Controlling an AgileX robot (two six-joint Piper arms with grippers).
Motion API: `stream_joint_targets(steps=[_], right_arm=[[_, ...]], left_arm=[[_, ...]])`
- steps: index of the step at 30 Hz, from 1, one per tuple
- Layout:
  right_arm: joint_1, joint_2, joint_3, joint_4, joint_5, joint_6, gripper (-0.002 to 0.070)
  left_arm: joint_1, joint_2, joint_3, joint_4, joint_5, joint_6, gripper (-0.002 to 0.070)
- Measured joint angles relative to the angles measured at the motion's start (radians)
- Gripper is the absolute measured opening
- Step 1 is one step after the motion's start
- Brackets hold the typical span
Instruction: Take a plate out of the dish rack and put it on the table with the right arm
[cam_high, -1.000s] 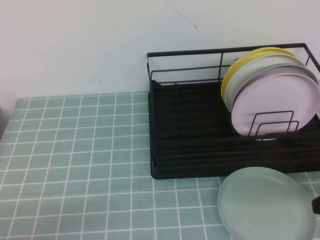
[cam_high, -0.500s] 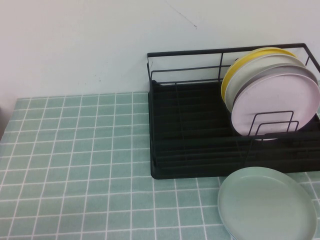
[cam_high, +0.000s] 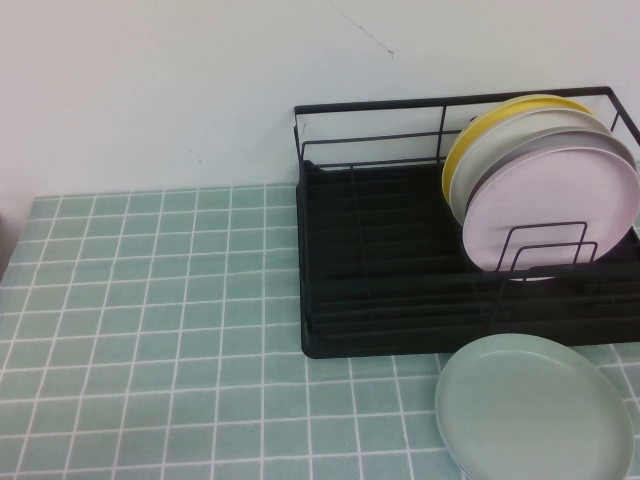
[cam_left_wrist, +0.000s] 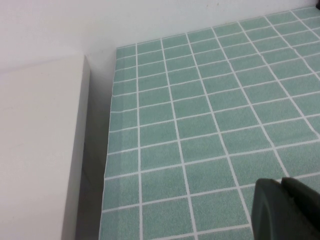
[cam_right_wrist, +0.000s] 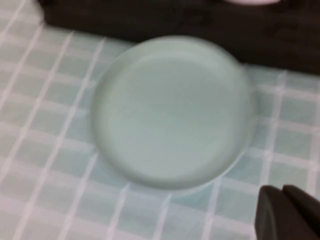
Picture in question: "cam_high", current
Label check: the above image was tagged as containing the light green plate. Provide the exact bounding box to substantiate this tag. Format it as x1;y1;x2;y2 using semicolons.
433;333;637;480

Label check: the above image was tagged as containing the yellow plate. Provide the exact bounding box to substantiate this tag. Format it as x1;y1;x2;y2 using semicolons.
441;93;596;209

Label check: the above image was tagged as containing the cream white plate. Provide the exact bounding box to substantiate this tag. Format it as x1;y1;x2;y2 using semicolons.
448;107;614;227

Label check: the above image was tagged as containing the pink plate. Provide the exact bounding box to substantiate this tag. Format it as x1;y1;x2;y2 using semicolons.
462;146;640;284

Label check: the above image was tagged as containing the light blue plate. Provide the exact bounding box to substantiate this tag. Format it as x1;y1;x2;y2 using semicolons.
442;434;479;479

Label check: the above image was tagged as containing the grey plate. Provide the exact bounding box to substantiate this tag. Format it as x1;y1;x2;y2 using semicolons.
467;127;636;211

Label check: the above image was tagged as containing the black plastic drip tray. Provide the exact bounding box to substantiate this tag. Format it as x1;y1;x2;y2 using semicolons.
295;160;640;360

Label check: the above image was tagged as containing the green checked tablecloth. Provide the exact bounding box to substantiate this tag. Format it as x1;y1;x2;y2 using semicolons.
0;182;640;480

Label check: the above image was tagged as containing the black wire dish rack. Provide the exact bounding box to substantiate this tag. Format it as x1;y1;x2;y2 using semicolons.
293;86;640;351

